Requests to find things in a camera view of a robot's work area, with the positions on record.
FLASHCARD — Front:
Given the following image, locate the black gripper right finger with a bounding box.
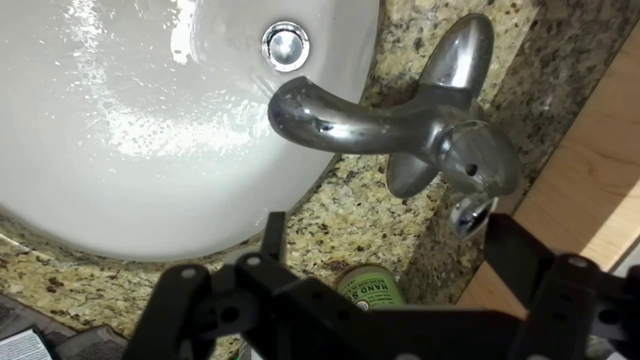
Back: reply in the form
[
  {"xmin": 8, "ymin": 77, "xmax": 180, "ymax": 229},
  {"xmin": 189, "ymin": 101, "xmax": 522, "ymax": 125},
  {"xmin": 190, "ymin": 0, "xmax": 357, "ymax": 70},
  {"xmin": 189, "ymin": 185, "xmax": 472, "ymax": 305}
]
[{"xmin": 482, "ymin": 212, "xmax": 640, "ymax": 360}]

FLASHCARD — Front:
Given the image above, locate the white towel tag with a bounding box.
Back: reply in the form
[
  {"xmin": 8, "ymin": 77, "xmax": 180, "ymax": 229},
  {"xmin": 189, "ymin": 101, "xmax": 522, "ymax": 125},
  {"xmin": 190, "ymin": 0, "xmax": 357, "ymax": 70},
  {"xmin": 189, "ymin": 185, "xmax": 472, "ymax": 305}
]
[{"xmin": 0, "ymin": 329, "xmax": 55, "ymax": 360}]

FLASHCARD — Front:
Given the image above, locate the gray towel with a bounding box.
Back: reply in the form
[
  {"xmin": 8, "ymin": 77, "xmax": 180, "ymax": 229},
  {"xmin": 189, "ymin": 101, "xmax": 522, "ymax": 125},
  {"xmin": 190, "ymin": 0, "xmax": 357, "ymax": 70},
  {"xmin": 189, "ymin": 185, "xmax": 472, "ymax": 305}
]
[{"xmin": 0, "ymin": 292, "xmax": 131, "ymax": 360}]

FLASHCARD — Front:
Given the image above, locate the white oval sink basin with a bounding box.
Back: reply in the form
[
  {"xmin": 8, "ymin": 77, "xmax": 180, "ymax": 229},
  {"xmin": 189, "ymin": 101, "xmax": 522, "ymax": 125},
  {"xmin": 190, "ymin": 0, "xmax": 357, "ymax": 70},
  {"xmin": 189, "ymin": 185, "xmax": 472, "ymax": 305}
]
[{"xmin": 0, "ymin": 0, "xmax": 385, "ymax": 265}]

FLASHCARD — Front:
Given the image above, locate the green soap pump bottle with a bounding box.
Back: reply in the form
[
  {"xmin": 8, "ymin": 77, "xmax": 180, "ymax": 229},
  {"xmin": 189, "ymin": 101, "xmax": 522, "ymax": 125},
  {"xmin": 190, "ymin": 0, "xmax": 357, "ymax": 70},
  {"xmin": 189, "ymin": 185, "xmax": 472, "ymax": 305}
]
[{"xmin": 335, "ymin": 262, "xmax": 409, "ymax": 313}]

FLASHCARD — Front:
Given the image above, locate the wood framed mirror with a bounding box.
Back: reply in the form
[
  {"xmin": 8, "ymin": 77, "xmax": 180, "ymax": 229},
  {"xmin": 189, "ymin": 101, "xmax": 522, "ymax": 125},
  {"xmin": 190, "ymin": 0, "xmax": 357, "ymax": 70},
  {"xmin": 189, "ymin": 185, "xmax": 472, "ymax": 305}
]
[{"xmin": 456, "ymin": 27, "xmax": 640, "ymax": 318}]

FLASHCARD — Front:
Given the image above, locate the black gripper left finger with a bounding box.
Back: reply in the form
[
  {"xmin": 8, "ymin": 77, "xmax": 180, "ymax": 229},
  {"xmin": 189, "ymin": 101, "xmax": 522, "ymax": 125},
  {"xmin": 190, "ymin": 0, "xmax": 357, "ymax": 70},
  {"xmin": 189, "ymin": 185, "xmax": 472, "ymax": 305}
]
[{"xmin": 120, "ymin": 210, "xmax": 298, "ymax": 360}]

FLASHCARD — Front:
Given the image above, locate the chrome faucet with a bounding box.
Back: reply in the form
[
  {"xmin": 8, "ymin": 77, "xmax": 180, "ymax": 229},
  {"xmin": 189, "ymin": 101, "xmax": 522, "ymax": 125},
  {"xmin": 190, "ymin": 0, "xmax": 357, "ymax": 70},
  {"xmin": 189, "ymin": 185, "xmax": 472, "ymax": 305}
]
[{"xmin": 267, "ymin": 12, "xmax": 525, "ymax": 243}]

